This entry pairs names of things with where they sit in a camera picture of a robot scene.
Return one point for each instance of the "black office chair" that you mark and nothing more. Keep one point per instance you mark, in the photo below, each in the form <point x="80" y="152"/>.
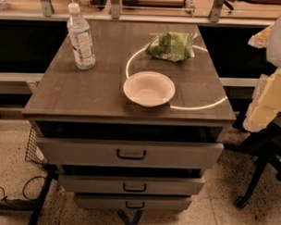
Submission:
<point x="266" y="146"/>

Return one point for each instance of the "green jalapeno chip bag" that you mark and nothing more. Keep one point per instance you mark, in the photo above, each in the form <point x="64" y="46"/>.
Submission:
<point x="172" y="46"/>

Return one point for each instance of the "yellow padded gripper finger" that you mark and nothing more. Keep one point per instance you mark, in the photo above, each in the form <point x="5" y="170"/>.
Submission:
<point x="260" y="39"/>
<point x="265" y="104"/>

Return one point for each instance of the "black metal table leg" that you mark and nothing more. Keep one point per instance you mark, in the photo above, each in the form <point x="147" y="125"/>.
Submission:
<point x="33" y="205"/>

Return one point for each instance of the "bottom grey drawer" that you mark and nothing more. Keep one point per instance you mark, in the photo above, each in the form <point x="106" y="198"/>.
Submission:
<point x="132" y="201"/>

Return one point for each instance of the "clear plastic water bottle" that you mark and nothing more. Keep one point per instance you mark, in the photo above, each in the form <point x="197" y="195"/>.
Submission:
<point x="80" y="35"/>

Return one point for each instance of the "top grey drawer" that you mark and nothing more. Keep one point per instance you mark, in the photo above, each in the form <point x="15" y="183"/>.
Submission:
<point x="129" y="153"/>

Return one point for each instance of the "middle grey drawer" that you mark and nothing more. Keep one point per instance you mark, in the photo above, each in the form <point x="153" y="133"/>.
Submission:
<point x="131" y="185"/>

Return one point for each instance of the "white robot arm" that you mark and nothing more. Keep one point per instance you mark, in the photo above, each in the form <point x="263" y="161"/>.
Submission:
<point x="273" y="50"/>

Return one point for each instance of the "black wire mesh basket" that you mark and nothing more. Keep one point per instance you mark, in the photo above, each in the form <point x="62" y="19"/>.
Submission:
<point x="33" y="153"/>

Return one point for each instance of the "white paper bowl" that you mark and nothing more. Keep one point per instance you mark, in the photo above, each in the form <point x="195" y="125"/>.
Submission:
<point x="149" y="89"/>

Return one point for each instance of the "grey drawer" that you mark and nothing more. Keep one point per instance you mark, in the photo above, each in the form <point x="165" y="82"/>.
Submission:
<point x="129" y="153"/>
<point x="131" y="185"/>
<point x="132" y="201"/>

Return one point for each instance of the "grey drawer cabinet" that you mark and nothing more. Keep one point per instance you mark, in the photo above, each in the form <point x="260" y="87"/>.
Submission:
<point x="133" y="132"/>

